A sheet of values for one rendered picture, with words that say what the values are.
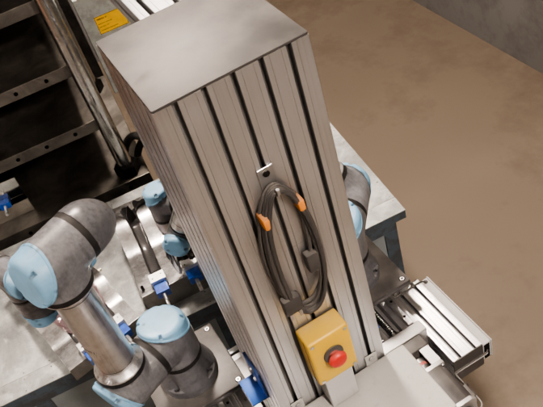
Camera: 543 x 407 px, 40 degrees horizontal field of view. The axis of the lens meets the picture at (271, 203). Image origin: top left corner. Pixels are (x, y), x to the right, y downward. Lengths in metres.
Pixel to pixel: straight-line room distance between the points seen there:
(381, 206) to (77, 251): 1.30
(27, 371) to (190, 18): 1.58
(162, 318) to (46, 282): 0.43
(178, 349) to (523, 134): 2.56
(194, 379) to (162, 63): 0.98
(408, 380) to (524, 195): 2.15
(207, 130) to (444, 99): 3.21
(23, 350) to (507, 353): 1.78
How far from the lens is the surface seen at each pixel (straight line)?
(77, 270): 1.48
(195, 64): 1.08
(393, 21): 4.92
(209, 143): 1.08
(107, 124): 2.87
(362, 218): 1.90
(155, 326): 1.78
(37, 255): 1.45
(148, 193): 2.12
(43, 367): 2.51
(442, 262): 3.38
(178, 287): 2.41
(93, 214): 1.49
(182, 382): 1.89
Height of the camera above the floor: 2.58
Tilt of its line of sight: 43 degrees down
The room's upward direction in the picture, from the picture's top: 19 degrees counter-clockwise
